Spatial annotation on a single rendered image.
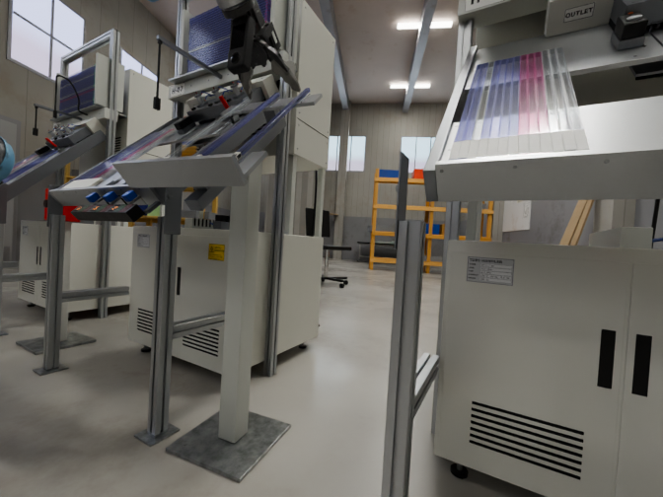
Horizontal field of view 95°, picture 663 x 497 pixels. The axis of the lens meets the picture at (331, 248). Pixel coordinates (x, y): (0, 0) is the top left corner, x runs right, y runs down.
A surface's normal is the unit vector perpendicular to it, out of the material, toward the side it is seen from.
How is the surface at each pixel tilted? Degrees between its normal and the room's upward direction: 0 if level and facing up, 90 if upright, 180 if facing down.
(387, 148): 90
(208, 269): 90
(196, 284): 90
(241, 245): 90
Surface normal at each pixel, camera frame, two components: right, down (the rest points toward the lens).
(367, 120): -0.14, 0.01
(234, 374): -0.37, 0.00
